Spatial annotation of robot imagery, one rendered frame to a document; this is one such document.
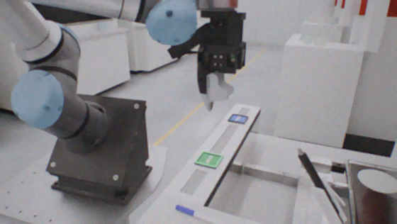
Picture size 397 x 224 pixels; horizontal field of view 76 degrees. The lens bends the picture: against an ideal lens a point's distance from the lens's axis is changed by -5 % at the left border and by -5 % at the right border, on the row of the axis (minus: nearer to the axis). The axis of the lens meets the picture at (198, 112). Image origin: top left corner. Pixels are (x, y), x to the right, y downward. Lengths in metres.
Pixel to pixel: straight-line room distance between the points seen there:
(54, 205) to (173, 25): 0.61
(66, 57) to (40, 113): 0.16
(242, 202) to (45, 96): 0.55
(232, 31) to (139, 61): 4.65
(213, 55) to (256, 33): 8.18
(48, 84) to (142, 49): 4.45
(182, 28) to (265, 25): 8.26
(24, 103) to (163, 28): 0.38
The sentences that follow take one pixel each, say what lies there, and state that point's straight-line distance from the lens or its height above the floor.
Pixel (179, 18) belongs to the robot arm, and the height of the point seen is 1.30.
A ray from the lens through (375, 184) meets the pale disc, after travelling 0.81.
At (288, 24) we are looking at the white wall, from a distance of 8.54.
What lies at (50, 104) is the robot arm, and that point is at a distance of 0.63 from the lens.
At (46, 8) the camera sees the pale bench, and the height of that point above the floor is 1.25.
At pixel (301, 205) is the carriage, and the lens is 0.70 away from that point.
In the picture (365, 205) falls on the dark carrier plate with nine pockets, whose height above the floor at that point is 0.90.
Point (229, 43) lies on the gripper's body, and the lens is 0.53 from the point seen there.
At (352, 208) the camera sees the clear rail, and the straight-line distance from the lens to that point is 0.70.
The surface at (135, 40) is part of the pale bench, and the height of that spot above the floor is 0.63.
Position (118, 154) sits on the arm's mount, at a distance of 0.75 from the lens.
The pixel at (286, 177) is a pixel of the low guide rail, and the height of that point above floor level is 0.84.
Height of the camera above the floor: 1.33
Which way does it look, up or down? 23 degrees down
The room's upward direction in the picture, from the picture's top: straight up
